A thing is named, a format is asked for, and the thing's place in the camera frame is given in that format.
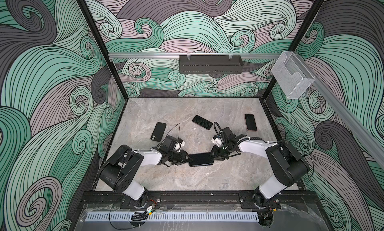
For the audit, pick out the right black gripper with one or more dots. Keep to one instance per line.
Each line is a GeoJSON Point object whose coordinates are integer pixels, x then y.
{"type": "Point", "coordinates": [216, 155]}

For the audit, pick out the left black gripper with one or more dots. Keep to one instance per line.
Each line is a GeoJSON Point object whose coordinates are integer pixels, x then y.
{"type": "Point", "coordinates": [182, 159]}

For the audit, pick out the black case edge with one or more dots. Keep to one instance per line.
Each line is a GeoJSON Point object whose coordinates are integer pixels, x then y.
{"type": "Point", "coordinates": [158, 132]}

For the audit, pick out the black phone patterned reflection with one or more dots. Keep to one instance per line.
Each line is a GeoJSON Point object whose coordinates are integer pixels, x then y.
{"type": "Point", "coordinates": [206, 124]}

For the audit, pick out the black case with camera hole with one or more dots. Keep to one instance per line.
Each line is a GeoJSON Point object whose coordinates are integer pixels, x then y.
{"type": "Point", "coordinates": [197, 164]}

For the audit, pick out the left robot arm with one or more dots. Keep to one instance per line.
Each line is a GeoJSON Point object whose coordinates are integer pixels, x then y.
{"type": "Point", "coordinates": [119, 171]}

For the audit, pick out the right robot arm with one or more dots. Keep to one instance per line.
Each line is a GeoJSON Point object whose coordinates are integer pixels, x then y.
{"type": "Point", "coordinates": [287, 163]}

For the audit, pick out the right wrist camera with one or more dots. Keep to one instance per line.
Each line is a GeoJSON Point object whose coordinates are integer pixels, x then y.
{"type": "Point", "coordinates": [217, 141]}

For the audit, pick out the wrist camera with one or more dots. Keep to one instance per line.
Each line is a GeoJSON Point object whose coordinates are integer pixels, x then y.
{"type": "Point", "coordinates": [217, 141]}
{"type": "Point", "coordinates": [179, 145]}

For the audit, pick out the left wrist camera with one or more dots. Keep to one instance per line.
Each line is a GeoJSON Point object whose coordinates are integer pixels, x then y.
{"type": "Point", "coordinates": [179, 145]}

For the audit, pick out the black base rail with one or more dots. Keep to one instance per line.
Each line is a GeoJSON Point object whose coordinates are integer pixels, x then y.
{"type": "Point", "coordinates": [163, 199]}

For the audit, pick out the black wall tray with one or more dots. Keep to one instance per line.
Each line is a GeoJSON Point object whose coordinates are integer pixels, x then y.
{"type": "Point", "coordinates": [210, 64]}

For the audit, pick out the clear plastic wall holder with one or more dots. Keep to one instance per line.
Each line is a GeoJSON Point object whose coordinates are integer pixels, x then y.
{"type": "Point", "coordinates": [292, 74]}

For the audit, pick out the white slotted cable duct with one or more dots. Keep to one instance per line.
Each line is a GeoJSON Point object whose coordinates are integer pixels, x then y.
{"type": "Point", "coordinates": [177, 216]}

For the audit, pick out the right aluminium rail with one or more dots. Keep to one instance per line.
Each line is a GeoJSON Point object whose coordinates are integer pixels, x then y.
{"type": "Point", "coordinates": [352, 100]}

